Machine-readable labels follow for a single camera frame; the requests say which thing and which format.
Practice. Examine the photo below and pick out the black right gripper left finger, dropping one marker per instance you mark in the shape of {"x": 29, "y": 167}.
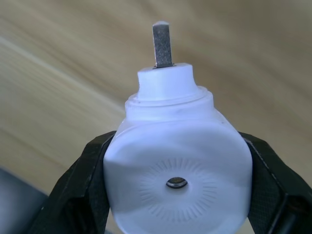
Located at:
{"x": 78, "y": 185}

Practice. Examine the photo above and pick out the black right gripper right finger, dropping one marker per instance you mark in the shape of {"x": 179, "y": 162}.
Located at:
{"x": 275, "y": 185}

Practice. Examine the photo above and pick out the white repellent bottle with wick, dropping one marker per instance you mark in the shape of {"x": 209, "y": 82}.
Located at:
{"x": 178, "y": 151}

